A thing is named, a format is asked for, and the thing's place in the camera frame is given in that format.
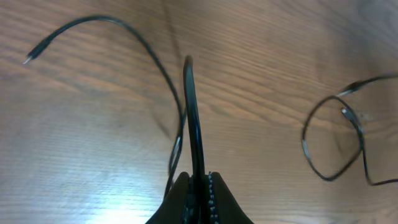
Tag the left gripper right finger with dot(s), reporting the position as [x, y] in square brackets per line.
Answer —
[222, 206]

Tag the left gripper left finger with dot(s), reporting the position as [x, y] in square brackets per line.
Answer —
[171, 210]

